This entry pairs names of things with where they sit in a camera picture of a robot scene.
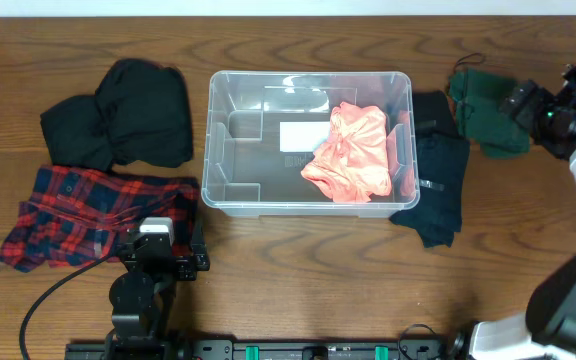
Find black mounting rail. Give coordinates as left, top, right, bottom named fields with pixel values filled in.
left=64, top=339, right=459, bottom=360

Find dark green garment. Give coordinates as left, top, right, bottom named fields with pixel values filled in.
left=447, top=53, right=530, bottom=159

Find salmon pink garment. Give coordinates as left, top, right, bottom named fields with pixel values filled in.
left=301, top=102, right=392, bottom=203

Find red plaid flannel shirt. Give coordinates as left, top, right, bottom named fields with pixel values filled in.
left=0, top=165, right=200, bottom=273

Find black hoodie garment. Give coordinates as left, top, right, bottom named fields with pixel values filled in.
left=40, top=59, right=194, bottom=172

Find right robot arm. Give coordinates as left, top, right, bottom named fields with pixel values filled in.
left=453, top=65, right=576, bottom=359

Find dark navy pants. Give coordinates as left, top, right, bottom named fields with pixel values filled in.
left=390, top=91, right=470, bottom=248

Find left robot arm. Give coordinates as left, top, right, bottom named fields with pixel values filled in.
left=108, top=217, right=210, bottom=359

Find white label sticker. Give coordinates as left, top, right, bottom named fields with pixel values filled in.
left=279, top=122, right=330, bottom=153

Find clear plastic storage container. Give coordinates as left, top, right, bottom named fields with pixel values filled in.
left=201, top=70, right=420, bottom=218

